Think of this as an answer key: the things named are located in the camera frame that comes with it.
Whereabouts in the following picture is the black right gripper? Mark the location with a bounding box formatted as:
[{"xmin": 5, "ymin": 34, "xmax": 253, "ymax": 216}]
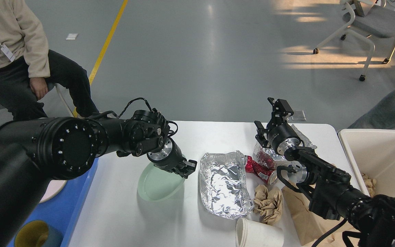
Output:
[{"xmin": 254, "ymin": 97, "xmax": 301, "ymax": 156}]

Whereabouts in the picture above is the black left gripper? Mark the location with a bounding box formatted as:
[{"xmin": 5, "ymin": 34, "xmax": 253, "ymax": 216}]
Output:
[{"xmin": 147, "ymin": 138, "xmax": 197, "ymax": 179}]

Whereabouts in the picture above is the green plate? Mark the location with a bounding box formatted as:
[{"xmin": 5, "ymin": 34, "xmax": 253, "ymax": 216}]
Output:
[{"xmin": 137, "ymin": 162, "xmax": 185, "ymax": 202}]

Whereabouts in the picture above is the dark teal mug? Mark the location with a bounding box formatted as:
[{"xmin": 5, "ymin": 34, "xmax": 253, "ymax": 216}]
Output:
[{"xmin": 14, "ymin": 220, "xmax": 63, "ymax": 247}]

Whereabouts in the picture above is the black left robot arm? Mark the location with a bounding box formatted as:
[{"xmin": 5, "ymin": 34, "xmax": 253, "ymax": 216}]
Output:
[{"xmin": 0, "ymin": 108, "xmax": 197, "ymax": 247}]

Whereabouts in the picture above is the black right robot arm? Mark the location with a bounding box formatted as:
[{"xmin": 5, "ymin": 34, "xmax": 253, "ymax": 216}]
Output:
[{"xmin": 254, "ymin": 97, "xmax": 395, "ymax": 247}]

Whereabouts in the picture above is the aluminium foil tray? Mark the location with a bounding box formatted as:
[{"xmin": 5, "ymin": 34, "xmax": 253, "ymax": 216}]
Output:
[{"xmin": 199, "ymin": 151, "xmax": 254, "ymax": 219}]

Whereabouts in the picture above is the crushed red can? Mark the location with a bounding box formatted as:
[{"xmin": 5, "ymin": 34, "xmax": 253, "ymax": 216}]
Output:
[{"xmin": 245, "ymin": 156, "xmax": 277, "ymax": 185}]

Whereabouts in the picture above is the crumpled brown paper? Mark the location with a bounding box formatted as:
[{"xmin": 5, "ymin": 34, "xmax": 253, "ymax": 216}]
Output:
[{"xmin": 253, "ymin": 185, "xmax": 283, "ymax": 225}]

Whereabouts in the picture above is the white paper cup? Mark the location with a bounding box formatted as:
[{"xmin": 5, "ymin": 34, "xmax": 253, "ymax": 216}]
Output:
[{"xmin": 236, "ymin": 218, "xmax": 284, "ymax": 247}]

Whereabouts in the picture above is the brown paper bag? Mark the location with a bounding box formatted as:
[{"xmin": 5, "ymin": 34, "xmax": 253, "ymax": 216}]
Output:
[{"xmin": 281, "ymin": 186, "xmax": 357, "ymax": 247}]

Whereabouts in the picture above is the crumpled paper in bin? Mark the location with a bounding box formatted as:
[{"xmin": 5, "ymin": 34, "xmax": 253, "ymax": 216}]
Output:
[{"xmin": 361, "ymin": 173, "xmax": 377, "ymax": 197}]

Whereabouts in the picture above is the white plastic bin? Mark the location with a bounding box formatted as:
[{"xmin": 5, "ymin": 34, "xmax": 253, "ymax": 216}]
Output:
[{"xmin": 338, "ymin": 129, "xmax": 395, "ymax": 197}]

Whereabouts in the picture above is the pink plate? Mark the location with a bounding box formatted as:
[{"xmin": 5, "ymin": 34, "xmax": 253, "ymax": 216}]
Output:
[{"xmin": 39, "ymin": 180, "xmax": 67, "ymax": 203}]

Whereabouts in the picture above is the blue plastic tray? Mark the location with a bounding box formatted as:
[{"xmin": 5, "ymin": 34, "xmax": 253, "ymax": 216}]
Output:
[{"xmin": 21, "ymin": 158, "xmax": 98, "ymax": 247}]

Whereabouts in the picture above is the grey office chair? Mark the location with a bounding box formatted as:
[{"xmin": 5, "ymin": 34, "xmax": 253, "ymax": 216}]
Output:
[{"xmin": 312, "ymin": 0, "xmax": 395, "ymax": 82}]

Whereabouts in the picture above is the person in beige sweater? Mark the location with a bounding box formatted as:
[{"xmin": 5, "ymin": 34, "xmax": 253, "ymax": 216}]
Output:
[{"xmin": 0, "ymin": 0, "xmax": 98, "ymax": 121}]

